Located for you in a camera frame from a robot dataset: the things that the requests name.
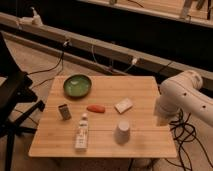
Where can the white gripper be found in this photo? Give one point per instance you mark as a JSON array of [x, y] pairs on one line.
[[162, 119]]

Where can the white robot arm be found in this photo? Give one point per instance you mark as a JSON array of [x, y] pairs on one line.
[[182, 92]]

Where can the white eraser block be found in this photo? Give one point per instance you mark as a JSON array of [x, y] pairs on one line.
[[123, 105]]

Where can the green ceramic bowl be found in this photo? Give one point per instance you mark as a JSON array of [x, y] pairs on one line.
[[77, 86]]

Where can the orange carrot toy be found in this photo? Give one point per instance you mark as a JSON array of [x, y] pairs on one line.
[[96, 108]]

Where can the wooden table top board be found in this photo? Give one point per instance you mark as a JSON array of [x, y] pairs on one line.
[[55, 137]]

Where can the white tube bottle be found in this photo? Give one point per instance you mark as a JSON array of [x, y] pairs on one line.
[[81, 141]]

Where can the small dark box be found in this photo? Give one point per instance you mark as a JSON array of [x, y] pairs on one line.
[[64, 111]]

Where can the black office chair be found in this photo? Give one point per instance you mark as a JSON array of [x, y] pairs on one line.
[[15, 89]]

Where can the white power adapter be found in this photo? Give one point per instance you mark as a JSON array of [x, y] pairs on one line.
[[34, 20]]

